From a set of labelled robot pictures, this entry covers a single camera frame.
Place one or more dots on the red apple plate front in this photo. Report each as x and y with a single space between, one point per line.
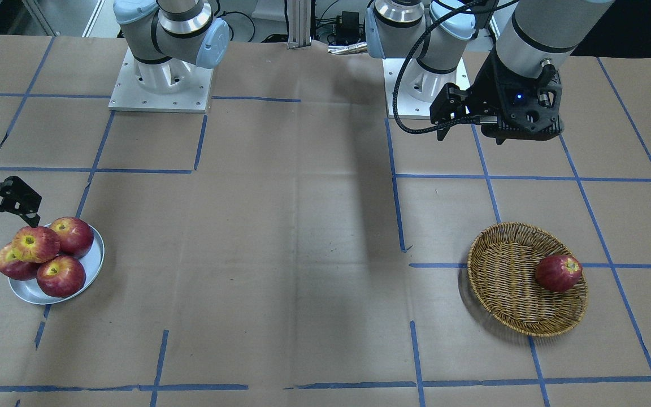
61 277

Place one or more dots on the woven wicker basket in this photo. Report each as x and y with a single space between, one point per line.
501 270

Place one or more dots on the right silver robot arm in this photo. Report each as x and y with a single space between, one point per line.
173 48

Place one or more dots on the red apple plate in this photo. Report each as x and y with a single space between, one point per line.
14 268
75 236
61 277

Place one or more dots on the dark red apple in basket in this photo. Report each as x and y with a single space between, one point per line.
558 273

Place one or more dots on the red apple plate back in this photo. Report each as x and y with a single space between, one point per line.
14 268
75 236

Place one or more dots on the light blue plate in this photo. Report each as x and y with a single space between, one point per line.
92 262

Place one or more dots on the black power adapter box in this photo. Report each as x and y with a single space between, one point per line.
348 29

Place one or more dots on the aluminium frame post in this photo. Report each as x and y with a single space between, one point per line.
299 23

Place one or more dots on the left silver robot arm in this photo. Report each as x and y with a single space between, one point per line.
436 33

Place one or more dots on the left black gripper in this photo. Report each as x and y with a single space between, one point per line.
488 90

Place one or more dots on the red yellow apple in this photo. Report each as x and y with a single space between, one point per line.
36 244

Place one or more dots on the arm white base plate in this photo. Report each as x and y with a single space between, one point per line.
418 87
171 86

